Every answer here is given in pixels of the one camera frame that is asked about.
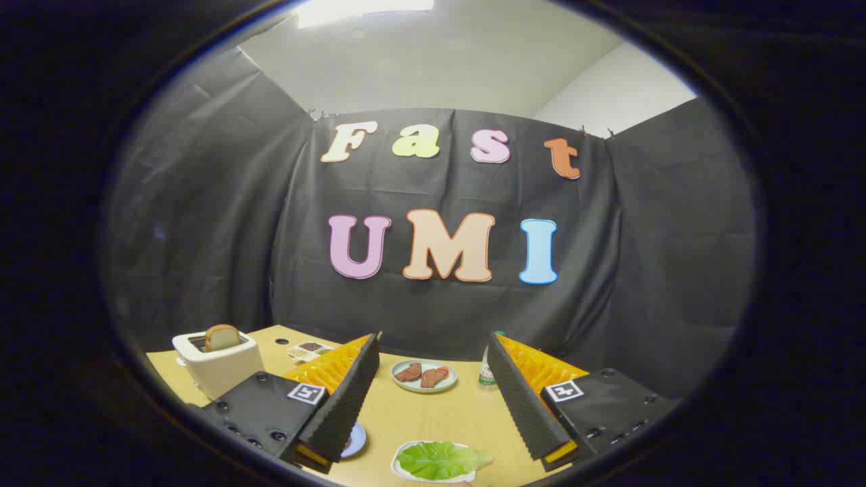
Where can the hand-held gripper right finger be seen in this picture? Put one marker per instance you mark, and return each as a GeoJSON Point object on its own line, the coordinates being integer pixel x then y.
{"type": "Point", "coordinates": [524, 406]}

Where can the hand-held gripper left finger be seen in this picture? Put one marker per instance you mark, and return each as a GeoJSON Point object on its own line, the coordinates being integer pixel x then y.
{"type": "Point", "coordinates": [345, 406]}

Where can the green lettuce leaf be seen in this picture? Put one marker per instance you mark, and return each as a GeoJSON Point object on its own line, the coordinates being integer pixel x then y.
{"type": "Point", "coordinates": [440, 460]}

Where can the blue plate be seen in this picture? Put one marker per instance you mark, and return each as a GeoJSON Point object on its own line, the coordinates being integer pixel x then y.
{"type": "Point", "coordinates": [356, 439]}

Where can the clear water bottle green label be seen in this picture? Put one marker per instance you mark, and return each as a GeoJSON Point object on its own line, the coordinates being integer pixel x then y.
{"type": "Point", "coordinates": [486, 372]}

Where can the pale green plate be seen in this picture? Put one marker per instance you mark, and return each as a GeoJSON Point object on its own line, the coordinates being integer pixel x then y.
{"type": "Point", "coordinates": [406, 387]}

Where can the white divided seasoning tray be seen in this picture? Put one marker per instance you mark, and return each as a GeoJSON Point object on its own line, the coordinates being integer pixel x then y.
{"type": "Point", "coordinates": [310, 347]}

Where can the brown meat patty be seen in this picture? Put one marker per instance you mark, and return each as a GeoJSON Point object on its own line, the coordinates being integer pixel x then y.
{"type": "Point", "coordinates": [408, 372]}
{"type": "Point", "coordinates": [434, 377]}

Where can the white plate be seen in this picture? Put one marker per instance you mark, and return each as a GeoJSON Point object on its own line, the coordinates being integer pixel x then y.
{"type": "Point", "coordinates": [398, 468]}

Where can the white toaster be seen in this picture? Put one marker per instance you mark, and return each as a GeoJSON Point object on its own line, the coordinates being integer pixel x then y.
{"type": "Point", "coordinates": [223, 372]}

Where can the bread slice in toaster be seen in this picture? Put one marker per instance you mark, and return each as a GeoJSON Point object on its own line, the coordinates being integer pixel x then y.
{"type": "Point", "coordinates": [222, 336]}

